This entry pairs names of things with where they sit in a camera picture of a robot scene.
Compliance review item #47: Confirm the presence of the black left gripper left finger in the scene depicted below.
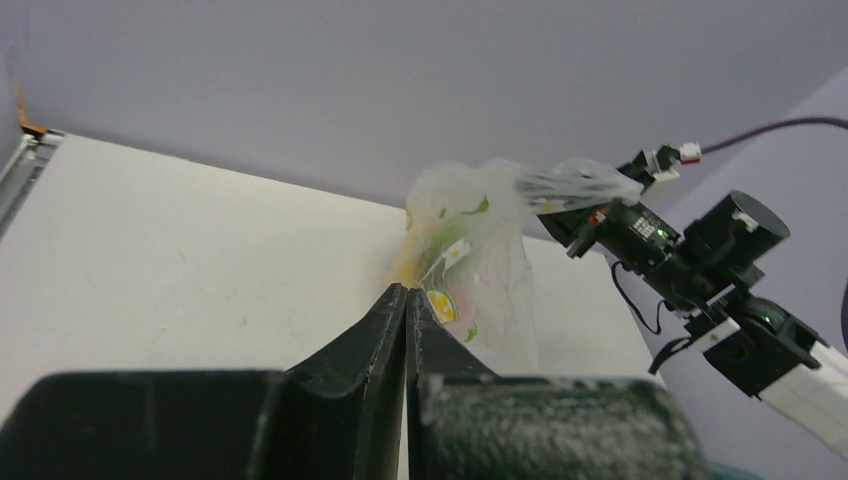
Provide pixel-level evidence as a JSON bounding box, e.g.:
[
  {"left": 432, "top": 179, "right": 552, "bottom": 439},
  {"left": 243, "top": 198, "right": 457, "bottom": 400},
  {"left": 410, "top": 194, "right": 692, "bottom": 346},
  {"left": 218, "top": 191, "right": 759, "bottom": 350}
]
[{"left": 1, "top": 284, "right": 408, "bottom": 479}]

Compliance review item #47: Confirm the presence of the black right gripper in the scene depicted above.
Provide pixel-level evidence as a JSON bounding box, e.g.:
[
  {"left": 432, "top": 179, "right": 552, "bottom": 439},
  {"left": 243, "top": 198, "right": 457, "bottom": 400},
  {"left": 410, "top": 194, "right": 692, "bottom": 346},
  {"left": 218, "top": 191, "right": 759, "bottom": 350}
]
[{"left": 539, "top": 200, "right": 681, "bottom": 273}]

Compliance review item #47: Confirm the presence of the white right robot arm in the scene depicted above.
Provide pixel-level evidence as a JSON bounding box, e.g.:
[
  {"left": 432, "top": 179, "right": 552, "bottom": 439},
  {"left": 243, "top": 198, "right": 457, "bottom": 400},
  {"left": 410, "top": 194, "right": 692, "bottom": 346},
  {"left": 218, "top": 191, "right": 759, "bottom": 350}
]
[{"left": 540, "top": 190, "right": 847, "bottom": 456}]

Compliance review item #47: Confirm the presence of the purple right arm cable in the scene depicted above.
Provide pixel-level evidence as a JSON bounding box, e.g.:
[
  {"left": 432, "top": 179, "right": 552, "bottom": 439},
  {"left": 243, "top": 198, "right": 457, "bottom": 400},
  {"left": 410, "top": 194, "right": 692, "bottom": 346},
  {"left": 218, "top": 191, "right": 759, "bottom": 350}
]
[{"left": 698, "top": 116, "right": 848, "bottom": 156}]

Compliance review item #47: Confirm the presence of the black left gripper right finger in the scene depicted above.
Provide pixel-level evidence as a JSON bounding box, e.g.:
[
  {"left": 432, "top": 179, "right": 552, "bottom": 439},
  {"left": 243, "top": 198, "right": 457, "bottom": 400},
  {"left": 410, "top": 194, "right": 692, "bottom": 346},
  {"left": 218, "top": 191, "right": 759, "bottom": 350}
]
[{"left": 405, "top": 289, "right": 709, "bottom": 479}]

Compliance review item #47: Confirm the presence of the translucent plastic bag with prints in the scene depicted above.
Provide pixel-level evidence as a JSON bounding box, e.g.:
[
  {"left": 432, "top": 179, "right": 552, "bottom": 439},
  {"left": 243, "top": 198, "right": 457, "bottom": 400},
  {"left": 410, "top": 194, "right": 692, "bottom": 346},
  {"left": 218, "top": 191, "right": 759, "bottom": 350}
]
[{"left": 392, "top": 159, "right": 643, "bottom": 371}]

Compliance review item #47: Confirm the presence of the aluminium table edge rail left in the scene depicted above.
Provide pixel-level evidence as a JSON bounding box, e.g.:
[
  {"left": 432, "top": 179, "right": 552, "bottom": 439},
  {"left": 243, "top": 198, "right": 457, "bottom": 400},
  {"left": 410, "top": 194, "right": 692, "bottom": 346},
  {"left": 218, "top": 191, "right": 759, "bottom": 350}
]
[{"left": 1, "top": 129, "right": 65, "bottom": 236}]

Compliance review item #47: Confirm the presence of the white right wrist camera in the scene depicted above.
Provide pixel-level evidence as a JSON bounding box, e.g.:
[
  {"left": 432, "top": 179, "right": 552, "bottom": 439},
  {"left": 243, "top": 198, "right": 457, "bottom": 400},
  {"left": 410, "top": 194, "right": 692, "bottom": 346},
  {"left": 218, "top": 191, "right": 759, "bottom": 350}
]
[{"left": 619, "top": 141, "right": 704, "bottom": 200}]

